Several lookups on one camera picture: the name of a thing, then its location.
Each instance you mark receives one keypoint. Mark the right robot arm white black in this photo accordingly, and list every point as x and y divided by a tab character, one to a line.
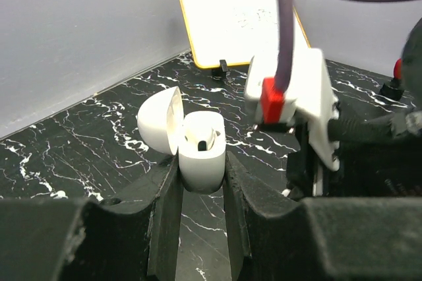
407	119

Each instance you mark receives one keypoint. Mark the white earbud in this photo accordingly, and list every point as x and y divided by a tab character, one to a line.
201	139

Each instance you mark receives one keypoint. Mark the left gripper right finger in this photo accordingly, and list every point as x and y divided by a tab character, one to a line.
271	237

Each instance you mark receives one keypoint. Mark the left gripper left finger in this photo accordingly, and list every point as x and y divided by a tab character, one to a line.
131	236

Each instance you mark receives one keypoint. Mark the white earbud charging case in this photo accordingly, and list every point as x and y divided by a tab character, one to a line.
162	124

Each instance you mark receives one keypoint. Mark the red emergency stop button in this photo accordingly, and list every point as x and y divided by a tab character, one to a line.
397	72

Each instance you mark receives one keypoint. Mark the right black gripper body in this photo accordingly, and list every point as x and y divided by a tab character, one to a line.
375	161

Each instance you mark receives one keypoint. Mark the whiteboard with wooden frame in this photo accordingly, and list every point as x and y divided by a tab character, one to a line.
229	30

